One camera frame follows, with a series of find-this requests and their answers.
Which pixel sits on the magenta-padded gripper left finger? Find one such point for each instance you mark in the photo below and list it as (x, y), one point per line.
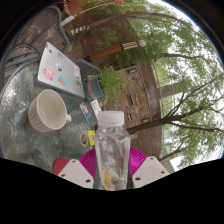
(76, 174)

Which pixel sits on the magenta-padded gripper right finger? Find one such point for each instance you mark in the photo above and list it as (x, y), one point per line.
(148, 171)

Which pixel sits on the clear plastic bottle white cap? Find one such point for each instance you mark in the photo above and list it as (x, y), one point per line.
(112, 150)

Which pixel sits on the flat round red coaster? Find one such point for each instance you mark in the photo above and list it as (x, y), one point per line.
(60, 165)

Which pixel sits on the small tape roll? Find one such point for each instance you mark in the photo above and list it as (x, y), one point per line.
(83, 140)

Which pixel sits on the small yellow packet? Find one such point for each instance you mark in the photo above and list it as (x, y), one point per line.
(91, 137)

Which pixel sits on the colourful printed card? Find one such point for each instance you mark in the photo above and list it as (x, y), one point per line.
(86, 112)

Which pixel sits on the dark-branched green tree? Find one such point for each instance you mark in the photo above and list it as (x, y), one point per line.
(186, 116)

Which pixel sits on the white paper card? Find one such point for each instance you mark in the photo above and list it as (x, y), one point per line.
(96, 109)

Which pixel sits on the white ribbed ceramic cup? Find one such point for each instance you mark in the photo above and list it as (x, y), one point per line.
(46, 111)

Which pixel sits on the brick building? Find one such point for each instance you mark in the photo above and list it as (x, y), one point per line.
(140, 100)

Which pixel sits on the teal fabric bag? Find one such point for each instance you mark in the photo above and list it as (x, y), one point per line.
(93, 89)

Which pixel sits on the silver laptop with stickers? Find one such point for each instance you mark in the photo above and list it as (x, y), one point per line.
(60, 70)

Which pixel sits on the grey metal slatted chair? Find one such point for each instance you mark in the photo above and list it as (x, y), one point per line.
(18, 61)

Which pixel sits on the yellow blue striped barrier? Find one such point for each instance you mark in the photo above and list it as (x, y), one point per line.
(78, 31)

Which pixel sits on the grey metal mesh chair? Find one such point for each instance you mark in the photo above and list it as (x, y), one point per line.
(45, 31)

